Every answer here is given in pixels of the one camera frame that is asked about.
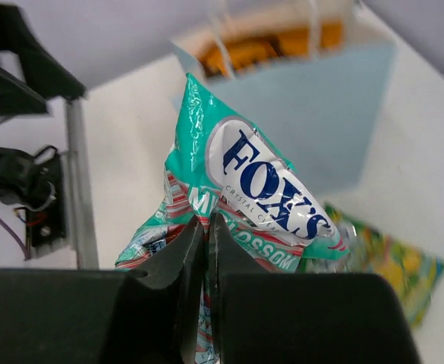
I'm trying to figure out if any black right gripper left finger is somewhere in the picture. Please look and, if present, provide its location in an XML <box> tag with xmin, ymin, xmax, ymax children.
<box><xmin>99</xmin><ymin>218</ymin><xmax>204</xmax><ymax>363</ymax></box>

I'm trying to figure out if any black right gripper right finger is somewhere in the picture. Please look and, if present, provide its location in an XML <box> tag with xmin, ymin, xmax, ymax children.
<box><xmin>209</xmin><ymin>213</ymin><xmax>282</xmax><ymax>363</ymax></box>

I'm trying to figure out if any teal Fox's candy bag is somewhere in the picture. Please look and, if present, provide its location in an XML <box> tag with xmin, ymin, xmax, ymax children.
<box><xmin>115</xmin><ymin>76</ymin><xmax>348</xmax><ymax>363</ymax></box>

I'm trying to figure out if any orange Kettle chips bag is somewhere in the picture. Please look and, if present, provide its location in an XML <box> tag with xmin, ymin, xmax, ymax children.
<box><xmin>198</xmin><ymin>18</ymin><xmax>345</xmax><ymax>77</ymax></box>

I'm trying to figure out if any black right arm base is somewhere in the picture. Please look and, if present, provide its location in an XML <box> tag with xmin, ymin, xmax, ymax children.
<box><xmin>0</xmin><ymin>145</ymin><xmax>66</xmax><ymax>260</ymax></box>

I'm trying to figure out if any green yellow Fox's candy bag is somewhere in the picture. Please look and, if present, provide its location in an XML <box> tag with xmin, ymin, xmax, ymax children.
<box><xmin>300</xmin><ymin>203</ymin><xmax>444</xmax><ymax>328</ymax></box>

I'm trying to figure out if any light blue paper bag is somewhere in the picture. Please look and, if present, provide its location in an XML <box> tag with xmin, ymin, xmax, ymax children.
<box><xmin>168</xmin><ymin>0</ymin><xmax>398</xmax><ymax>196</ymax></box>

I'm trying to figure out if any aluminium front frame rail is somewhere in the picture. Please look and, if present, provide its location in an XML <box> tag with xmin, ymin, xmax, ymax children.
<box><xmin>64</xmin><ymin>99</ymin><xmax>99</xmax><ymax>269</ymax></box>

